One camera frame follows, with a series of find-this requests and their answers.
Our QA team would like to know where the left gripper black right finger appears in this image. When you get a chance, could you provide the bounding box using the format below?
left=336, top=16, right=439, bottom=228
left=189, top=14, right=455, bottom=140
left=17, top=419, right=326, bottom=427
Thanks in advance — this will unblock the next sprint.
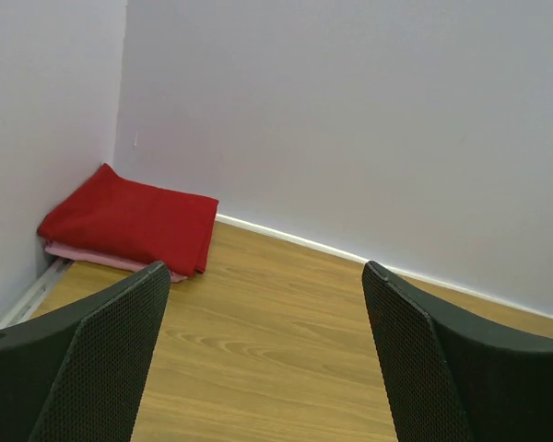
left=362, top=261, right=553, bottom=441

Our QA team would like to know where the folded red t-shirt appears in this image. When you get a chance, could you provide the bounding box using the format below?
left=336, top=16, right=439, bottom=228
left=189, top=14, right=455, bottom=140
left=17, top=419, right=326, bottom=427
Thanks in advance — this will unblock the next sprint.
left=38, top=164, right=218, bottom=277

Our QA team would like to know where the aluminium rail left side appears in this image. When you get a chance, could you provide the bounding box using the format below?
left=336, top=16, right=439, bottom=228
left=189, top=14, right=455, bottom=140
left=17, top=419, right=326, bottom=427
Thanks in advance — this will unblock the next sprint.
left=0, top=258, right=74, bottom=330

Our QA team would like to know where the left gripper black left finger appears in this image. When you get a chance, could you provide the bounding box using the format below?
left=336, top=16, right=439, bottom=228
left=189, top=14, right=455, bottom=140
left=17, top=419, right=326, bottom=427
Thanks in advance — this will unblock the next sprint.
left=0, top=262, right=171, bottom=441

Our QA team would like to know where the folded pink t-shirt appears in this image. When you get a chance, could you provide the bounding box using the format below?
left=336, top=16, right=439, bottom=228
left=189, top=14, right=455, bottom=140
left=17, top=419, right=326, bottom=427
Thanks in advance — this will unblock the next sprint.
left=44, top=239, right=189, bottom=284

